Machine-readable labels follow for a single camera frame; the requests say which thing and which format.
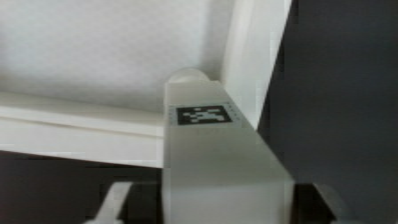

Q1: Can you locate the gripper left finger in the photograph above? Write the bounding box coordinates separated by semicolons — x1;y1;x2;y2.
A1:
84;182;134;224

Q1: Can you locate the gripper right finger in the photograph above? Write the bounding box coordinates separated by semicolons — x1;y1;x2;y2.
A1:
315;183;354;224

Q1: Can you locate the white leg with tags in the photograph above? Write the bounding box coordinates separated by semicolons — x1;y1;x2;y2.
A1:
162;69;294;224

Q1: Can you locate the white desk top tray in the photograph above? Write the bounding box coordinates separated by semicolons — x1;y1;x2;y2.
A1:
0;0;294;168

